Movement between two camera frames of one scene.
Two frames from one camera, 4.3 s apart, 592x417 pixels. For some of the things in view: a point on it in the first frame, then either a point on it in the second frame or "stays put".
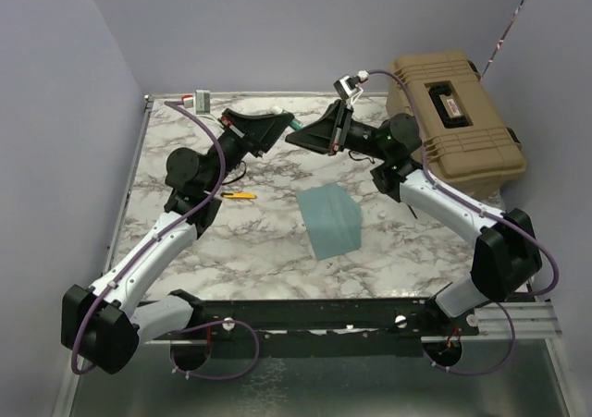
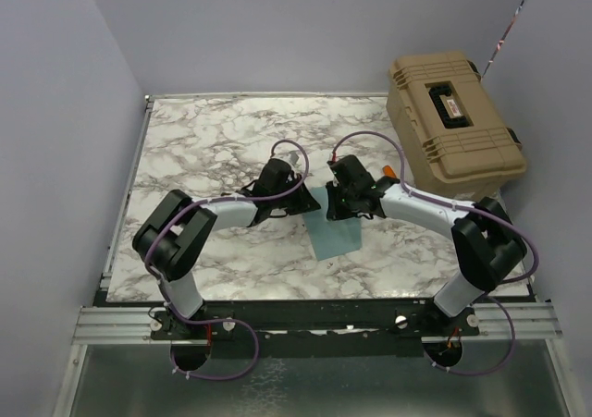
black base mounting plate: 307,328 stays put
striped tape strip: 515,13 stays put
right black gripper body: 341,131 to 351,195
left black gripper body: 239,134 to 287,202
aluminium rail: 532,323 stays put
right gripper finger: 330,119 to 332,198
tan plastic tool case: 468,148 stays put
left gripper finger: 263,130 to 305,202
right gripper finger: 317,137 to 337,209
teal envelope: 333,220 stays put
